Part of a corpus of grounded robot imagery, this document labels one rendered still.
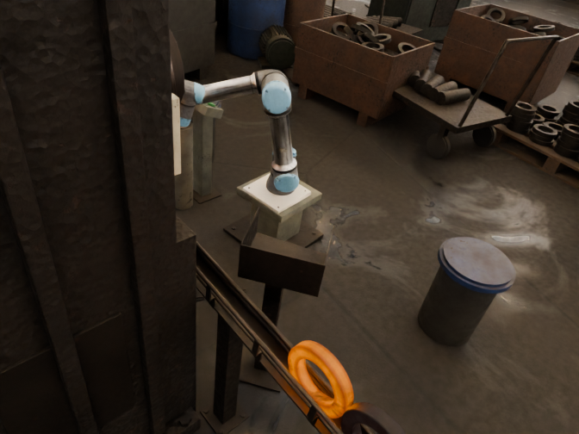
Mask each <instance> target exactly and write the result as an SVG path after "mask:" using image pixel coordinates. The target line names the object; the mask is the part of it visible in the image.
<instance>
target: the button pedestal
mask: <svg viewBox="0 0 579 434"><path fill-rule="evenodd" d="M206 104H207V105H208V103H206ZM223 111H224V110H223V109H221V108H219V107H218V106H216V105H215V107H212V106H210V105H208V106H206V105H205V104H199V105H196V106H195V108H194V112H193V115H192V124H193V199H194V200H195V201H197V202H198V203H199V204H202V203H204V202H207V201H210V200H213V199H215V198H217V197H220V196H221V194H220V193H219V192H218V191H217V190H216V189H214V188H213V187H212V186H211V183H212V150H213V118H218V119H221V117H222V114H223Z"/></svg>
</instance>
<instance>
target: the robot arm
mask: <svg viewBox="0 0 579 434"><path fill-rule="evenodd" d="M184 89H185V92H184V95H183V99H182V101H181V103H180V105H179V108H180V127H187V126H188V125H189V124H190V121H191V117H192V115H193V112H194V108H195V106H196V105H199V104H203V103H207V102H215V101H220V100H223V99H228V98H232V97H236V96H243V95H248V94H252V93H257V94H258V95H260V94H262V103H263V104H264V111H265V114H266V115H268V116H269V122H270V129H271V140H272V147H273V153H272V161H271V174H270V175H269V177H268V179H267V181H266V188H267V189H268V191H270V192H271V193H272V194H274V195H290V194H292V193H293V192H294V191H295V189H296V188H297V187H298V185H299V177H298V171H297V162H296V150H295V149H294V148H293V147H292V145H291V136H290V120H289V112H290V111H291V93H290V87H289V82H288V79H287V77H286V76H285V75H284V74H283V73H282V72H281V71H279V70H272V69H270V70H263V71H255V72H254V73H253V74H252V75H251V76H246V77H239V78H235V79H230V80H226V81H222V82H218V83H213V84H206V85H200V84H198V83H196V82H191V81H189V80H186V79H185V80H184Z"/></svg>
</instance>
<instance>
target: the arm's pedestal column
mask: <svg viewBox="0 0 579 434"><path fill-rule="evenodd" d="M257 210H258V207H256V206H255V205H253V204H252V211H251V213H250V214H248V215H247V216H245V217H243V218H241V219H240V220H237V221H235V222H234V223H232V224H231V225H229V226H226V227H224V228H223V231H224V232H225V233H227V234H228V235H230V236H231V237H232V238H234V239H236V240H237V241H238V242H240V243H241V242H242V240H243V238H244V237H245V235H246V231H247V229H248V227H249V226H250V224H251V222H252V219H253V217H254V215H255V214H256V212H257ZM302 211H303V210H302ZM302 211H301V212H299V213H297V214H295V215H293V216H292V217H290V218H288V219H287V220H285V221H284V222H282V223H280V222H279V221H277V220H275V219H274V218H273V217H271V216H270V215H268V214H267V213H266V212H264V211H263V210H261V209H259V214H258V229H257V233H262V234H264V235H267V236H270V237H273V238H275V239H281V240H283V241H286V242H289V243H291V244H295V245H299V246H302V247H305V248H308V247H309V246H311V245H312V244H313V243H314V242H316V241H317V240H319V239H321V238H322V237H323V235H324V234H323V233H321V232H319V231H318V230H316V229H315V228H313V227H312V226H310V225H309V224H307V223H306V222H304V221H303V220H302Z"/></svg>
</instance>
